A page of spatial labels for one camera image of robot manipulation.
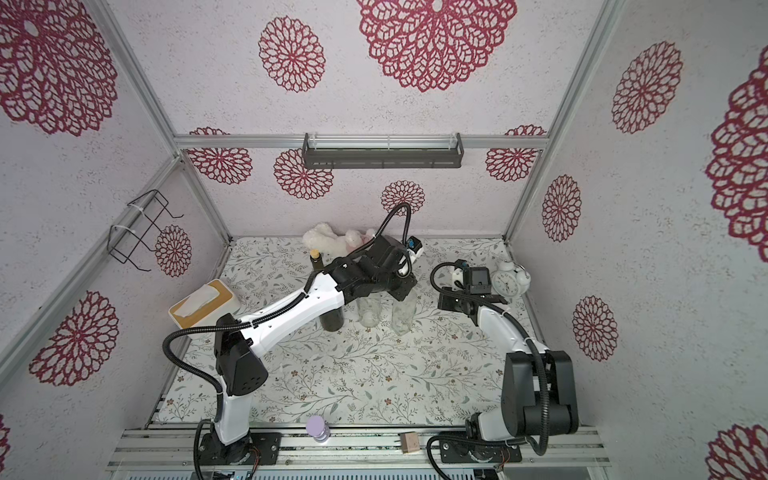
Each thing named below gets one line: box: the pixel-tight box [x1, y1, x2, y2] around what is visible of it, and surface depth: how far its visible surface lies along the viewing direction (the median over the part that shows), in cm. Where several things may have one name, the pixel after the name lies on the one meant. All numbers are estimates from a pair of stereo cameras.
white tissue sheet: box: [174, 284, 220, 318], surface depth 98 cm
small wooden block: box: [400, 433, 420, 454], surface depth 74 cm
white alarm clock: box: [491, 264, 531, 299], surface depth 97 cm
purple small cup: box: [306, 415, 331, 444], surface depth 71 cm
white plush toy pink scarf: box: [302, 223, 376, 257], surface depth 108 cm
